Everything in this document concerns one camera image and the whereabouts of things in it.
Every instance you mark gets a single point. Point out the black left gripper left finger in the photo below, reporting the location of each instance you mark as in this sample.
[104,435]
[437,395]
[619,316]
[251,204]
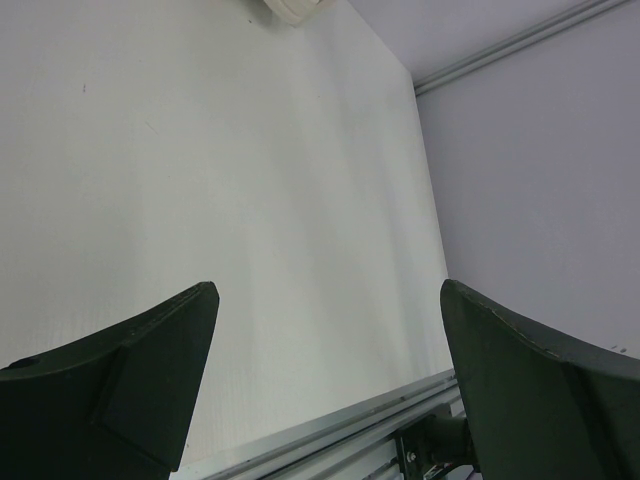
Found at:
[116,404]

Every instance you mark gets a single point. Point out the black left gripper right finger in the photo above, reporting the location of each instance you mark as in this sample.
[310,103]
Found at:
[540,403]

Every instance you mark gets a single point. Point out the beige lace sneaker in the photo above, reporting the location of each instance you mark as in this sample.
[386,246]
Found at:
[296,12]

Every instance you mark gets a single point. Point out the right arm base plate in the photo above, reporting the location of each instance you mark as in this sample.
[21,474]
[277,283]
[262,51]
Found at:
[433,446]

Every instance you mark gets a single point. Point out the aluminium mounting rail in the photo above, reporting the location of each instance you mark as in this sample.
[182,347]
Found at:
[377,438]

